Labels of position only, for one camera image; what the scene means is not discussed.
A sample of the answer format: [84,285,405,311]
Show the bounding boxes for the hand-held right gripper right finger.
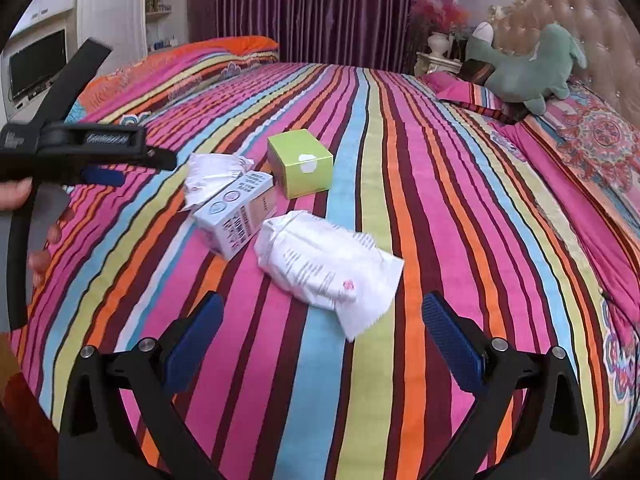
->
[421,292,591,480]

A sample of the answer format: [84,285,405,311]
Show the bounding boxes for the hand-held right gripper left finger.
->
[59,291,226,480]

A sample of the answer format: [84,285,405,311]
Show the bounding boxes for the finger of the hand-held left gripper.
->
[31,37,114,129]
[79,145,179,188]

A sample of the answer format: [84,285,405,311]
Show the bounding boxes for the white paper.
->
[183,152,255,212]

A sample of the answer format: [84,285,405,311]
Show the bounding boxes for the white blue carton box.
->
[192,169,276,262]

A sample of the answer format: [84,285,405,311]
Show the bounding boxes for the white printed paper bag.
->
[254,210,406,339]

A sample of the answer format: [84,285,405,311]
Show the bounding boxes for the small green cardboard box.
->
[266,129,334,200]

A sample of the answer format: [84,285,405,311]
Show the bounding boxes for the person's left hand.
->
[0,179,77,288]

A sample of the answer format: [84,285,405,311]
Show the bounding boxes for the black television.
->
[8,29,69,102]

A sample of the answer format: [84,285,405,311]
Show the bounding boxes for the striped colourful bed sheet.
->
[10,60,640,480]

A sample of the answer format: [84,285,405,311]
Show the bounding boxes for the purple curtain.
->
[187,0,459,77]

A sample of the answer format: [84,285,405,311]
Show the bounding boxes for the floral patterned pillow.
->
[517,79,640,246]

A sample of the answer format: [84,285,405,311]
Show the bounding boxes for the pink striped pillow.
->
[424,70,527,127]

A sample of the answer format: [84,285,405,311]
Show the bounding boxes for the white ornate nightstand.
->
[415,52,472,79]

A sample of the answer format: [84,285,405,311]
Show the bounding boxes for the green plush toy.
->
[465,22,589,117]

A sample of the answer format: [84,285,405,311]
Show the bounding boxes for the white vase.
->
[427,31,451,59]

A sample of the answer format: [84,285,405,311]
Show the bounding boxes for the pink artificial flowers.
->
[410,0,472,34]

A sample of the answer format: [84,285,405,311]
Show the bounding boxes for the beige tufted headboard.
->
[487,0,640,92]

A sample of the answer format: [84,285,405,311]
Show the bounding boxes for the white wall cabinet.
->
[0,0,192,122]

